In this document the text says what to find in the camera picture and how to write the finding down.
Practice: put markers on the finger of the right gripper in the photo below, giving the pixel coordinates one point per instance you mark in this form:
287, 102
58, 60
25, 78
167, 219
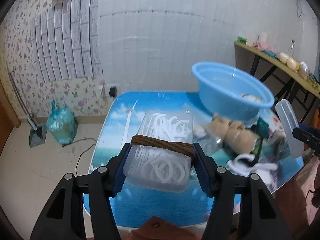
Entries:
309, 137

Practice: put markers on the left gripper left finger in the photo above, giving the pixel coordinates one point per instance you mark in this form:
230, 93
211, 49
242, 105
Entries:
62, 216

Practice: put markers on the clear plastic lid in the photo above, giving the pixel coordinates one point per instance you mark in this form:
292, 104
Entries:
289, 122

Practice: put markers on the white plastic hook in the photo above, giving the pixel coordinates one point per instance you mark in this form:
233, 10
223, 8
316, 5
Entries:
243, 165

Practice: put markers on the tan plush bear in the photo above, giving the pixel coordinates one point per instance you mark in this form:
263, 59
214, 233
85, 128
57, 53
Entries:
232, 133

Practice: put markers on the clear plastic water bottle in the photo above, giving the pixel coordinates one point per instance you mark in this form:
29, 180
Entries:
210, 144

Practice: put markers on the clear box of white hooks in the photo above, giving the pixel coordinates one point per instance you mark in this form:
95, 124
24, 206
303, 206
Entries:
155, 160

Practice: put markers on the black green shampoo bottle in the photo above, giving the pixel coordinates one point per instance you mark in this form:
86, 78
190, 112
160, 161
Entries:
258, 143

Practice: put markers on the white yellow plush toy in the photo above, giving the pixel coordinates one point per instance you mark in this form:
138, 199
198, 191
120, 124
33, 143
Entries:
251, 98

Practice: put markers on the wooden side table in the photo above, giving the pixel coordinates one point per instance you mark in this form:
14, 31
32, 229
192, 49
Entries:
283, 82

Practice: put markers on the jar on shelf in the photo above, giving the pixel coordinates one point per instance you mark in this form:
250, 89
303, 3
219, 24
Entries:
303, 70

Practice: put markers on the cream bun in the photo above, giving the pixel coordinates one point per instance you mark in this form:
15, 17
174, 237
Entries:
283, 58
293, 64

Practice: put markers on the dustpan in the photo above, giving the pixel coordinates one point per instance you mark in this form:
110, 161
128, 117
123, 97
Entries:
38, 131

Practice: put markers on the glass bottle on shelf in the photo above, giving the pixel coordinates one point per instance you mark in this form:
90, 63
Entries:
291, 49

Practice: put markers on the teal garbage bag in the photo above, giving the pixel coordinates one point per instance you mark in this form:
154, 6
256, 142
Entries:
61, 123

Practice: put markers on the blue plastic basin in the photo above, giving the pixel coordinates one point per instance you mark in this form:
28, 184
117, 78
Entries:
220, 87

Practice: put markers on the pink cloth on shelf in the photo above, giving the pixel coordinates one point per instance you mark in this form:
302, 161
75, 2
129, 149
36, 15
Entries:
261, 46

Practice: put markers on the white roll on shelf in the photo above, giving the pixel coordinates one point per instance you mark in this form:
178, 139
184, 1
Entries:
262, 37

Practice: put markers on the green box on shelf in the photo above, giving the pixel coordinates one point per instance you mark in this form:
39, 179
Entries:
242, 39

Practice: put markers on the black wall plug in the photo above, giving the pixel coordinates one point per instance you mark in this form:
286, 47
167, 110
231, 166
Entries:
113, 92

